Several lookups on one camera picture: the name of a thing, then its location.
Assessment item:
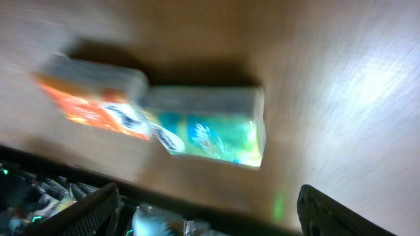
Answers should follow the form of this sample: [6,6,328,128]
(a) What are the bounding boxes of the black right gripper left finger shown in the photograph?
[22,183,121,236]

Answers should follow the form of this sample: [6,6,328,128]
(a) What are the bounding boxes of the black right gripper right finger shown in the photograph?
[297,184,395,236]

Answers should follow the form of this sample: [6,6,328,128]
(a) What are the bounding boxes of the orange Kleenex tissue pack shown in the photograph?
[35,56,151,140]

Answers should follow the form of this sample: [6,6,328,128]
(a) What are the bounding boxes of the green Kleenex tissue pack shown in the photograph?
[138,87,266,168]

